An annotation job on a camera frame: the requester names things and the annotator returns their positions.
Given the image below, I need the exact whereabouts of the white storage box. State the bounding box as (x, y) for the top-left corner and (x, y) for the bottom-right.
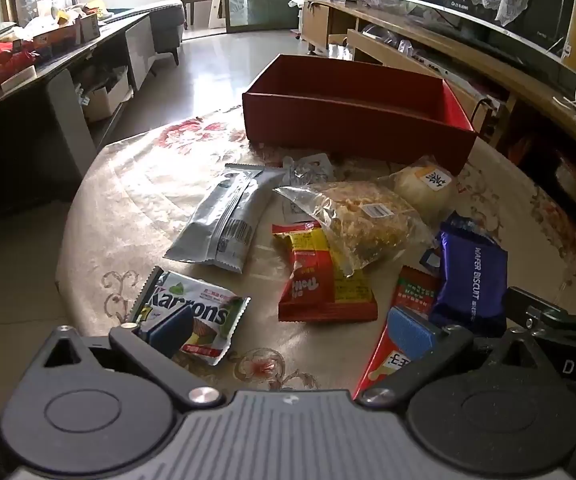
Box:
(83, 67), (131, 123)

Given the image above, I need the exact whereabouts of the long grey snack packet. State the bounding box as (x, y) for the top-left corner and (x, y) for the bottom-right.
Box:
(164, 163), (279, 274)

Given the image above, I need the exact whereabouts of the small silver snack packet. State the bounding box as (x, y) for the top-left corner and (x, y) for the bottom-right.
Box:
(281, 154), (333, 224)

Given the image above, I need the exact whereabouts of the wooden television cabinet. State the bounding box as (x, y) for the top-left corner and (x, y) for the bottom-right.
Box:
(300, 0), (576, 161)

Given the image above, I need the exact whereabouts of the grey sofa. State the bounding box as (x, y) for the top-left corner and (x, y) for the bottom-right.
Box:
(103, 0), (185, 66)

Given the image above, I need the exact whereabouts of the clear bag of flaky pastry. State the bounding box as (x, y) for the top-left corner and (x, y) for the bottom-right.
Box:
(273, 175), (436, 278)

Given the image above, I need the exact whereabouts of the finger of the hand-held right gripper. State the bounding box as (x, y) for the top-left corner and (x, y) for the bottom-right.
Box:
(504, 286), (576, 336)

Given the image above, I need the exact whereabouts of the long red snack packet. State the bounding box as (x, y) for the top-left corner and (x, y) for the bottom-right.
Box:
(353, 265), (441, 401)

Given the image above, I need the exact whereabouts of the red yellow snack packet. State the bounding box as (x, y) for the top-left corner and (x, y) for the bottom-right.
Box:
(272, 221), (379, 323)

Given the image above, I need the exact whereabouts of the purple wafer biscuit packet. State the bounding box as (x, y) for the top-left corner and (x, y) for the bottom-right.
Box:
(420, 211), (509, 338)

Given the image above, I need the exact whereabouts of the white green wafer packet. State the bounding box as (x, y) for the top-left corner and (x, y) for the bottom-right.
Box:
(128, 266), (251, 367)

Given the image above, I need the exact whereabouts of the red cardboard box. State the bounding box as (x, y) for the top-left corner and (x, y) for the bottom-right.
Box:
(242, 54), (478, 176)

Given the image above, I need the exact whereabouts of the dark long desk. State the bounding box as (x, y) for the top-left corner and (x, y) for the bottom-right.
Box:
(0, 10), (151, 261)

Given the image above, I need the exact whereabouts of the small cardboard box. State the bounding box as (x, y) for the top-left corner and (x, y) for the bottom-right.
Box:
(79, 12), (101, 43)

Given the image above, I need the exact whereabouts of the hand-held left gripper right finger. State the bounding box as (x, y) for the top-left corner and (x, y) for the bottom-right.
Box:
(355, 306), (545, 408)

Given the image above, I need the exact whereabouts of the black television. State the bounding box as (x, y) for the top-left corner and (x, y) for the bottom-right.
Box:
(388, 0), (576, 81)

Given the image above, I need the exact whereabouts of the orange flat box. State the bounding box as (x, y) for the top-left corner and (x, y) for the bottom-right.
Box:
(33, 25), (81, 53)

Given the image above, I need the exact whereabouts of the round bun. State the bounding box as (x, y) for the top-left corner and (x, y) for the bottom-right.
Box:
(392, 156), (461, 222)

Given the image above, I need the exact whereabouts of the white flat box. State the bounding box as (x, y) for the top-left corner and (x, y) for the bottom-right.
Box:
(0, 67), (36, 92)

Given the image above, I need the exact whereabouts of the floral beige tablecloth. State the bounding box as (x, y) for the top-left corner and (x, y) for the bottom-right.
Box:
(55, 105), (576, 401)

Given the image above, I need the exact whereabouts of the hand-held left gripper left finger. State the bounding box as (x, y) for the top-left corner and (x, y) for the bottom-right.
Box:
(38, 305), (224, 409)

